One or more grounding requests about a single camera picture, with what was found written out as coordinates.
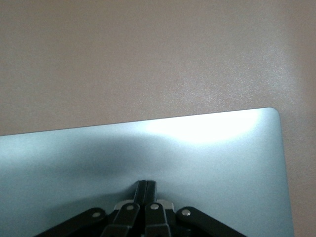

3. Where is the silver laptop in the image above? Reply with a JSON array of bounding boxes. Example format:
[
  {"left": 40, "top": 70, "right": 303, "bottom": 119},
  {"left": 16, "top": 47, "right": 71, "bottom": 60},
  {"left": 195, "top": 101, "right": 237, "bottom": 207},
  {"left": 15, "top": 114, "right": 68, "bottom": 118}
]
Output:
[{"left": 0, "top": 107, "right": 296, "bottom": 237}]

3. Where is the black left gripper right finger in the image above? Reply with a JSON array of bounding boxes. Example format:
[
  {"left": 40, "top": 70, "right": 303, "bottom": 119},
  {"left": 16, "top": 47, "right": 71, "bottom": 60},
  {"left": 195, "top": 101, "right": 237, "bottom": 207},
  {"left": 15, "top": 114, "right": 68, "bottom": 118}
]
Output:
[{"left": 145, "top": 181, "right": 248, "bottom": 237}]

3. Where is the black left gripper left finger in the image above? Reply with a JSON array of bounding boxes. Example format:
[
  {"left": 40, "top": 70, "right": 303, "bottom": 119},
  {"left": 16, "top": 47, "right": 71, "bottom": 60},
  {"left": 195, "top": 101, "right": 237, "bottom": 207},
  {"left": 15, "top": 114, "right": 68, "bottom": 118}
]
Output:
[{"left": 33, "top": 180, "right": 148, "bottom": 237}]

